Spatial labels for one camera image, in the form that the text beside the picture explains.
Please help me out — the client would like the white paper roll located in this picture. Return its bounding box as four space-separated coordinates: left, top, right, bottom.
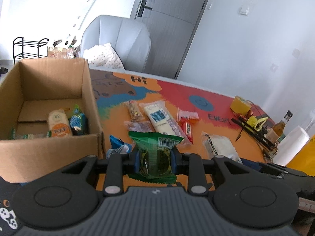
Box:
273 126 310 166

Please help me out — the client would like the purple snack packet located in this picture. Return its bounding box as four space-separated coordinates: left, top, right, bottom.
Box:
124 121 155 133

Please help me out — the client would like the black shoe rack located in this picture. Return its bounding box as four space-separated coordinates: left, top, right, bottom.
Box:
12 36 49 64

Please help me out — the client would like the red white snack packet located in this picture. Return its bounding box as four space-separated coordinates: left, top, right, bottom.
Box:
177 108 199 144

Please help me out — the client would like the yellow black tool pile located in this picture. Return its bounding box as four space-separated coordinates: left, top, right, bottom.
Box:
231 114 278 160

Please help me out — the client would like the grey door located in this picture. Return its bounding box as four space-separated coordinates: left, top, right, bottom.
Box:
130 0 208 78

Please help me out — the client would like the brown glass bottle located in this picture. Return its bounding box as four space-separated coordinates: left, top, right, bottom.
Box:
271 110 293 143

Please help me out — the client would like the grey armchair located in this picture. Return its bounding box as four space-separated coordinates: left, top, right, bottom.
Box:
80 15 151 72

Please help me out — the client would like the white dotted pillow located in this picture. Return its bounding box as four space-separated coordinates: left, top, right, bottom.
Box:
83 43 124 70

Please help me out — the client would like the white wall switch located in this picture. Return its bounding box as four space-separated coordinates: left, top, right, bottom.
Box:
240 5 250 16

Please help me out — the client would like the black door handle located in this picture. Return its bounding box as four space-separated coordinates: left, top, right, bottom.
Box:
137 0 152 18

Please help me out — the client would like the green snack packet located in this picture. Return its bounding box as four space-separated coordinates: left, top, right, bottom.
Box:
128 131 184 184

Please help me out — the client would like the brown cardboard box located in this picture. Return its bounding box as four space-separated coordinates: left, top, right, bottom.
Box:
1 58 104 183

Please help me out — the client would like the beige orange snack bar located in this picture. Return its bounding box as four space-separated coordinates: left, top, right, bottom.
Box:
47 109 72 137

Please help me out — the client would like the brown carton on floor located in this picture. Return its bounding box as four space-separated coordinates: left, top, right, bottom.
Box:
47 47 76 59

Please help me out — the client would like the white perforated board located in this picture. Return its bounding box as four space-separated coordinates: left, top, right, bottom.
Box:
64 0 96 47

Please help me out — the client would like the nut snack packet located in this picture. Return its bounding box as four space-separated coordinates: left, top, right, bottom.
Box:
126 101 143 122

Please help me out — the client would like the blue white snack packet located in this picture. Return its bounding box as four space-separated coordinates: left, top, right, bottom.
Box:
106 135 133 159

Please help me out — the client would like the white blue long snack pack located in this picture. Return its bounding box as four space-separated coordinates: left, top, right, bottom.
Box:
139 100 191 146

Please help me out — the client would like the white clear snack packet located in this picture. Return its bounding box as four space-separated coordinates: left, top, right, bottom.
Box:
201 132 242 164

